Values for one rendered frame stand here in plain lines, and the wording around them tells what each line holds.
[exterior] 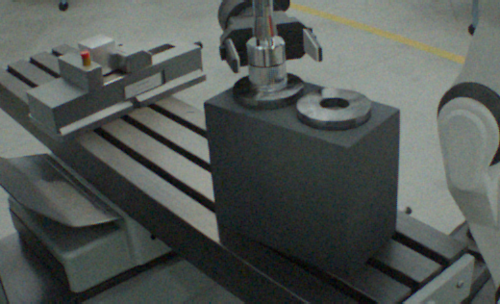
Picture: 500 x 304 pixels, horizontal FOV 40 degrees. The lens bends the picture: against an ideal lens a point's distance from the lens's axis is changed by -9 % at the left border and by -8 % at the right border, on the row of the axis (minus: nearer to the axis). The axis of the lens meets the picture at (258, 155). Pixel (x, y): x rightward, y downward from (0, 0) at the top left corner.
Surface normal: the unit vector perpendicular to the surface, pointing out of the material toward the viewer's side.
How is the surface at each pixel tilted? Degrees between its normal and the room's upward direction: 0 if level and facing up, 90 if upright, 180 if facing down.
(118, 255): 90
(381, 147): 90
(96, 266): 90
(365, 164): 90
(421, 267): 0
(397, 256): 0
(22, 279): 0
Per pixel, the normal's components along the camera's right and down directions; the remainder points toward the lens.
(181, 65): 0.67, 0.32
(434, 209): -0.07, -0.87
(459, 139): -0.66, 0.40
